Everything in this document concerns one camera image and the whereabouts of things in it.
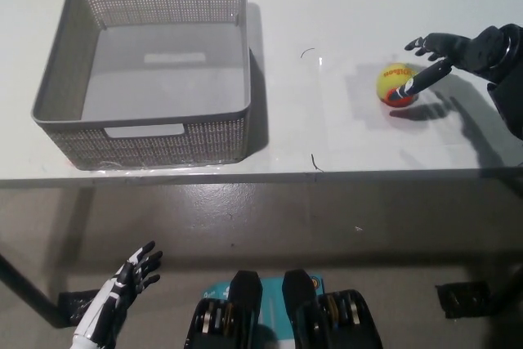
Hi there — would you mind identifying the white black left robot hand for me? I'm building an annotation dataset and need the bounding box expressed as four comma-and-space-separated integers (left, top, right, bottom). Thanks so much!
72, 240, 164, 344

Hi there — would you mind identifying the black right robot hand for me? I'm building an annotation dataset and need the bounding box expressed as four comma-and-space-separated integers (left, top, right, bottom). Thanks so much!
385, 25, 510, 103

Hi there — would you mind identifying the yellow orange tennis ball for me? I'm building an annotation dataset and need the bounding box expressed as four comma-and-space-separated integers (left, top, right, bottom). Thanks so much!
375, 61, 419, 108

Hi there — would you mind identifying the black metal table leg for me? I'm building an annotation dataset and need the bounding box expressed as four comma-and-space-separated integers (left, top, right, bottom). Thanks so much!
0, 249, 81, 329
489, 262, 523, 317

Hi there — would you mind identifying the grey perforated plastic basket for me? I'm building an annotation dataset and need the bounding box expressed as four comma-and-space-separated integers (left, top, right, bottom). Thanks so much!
30, 0, 252, 171

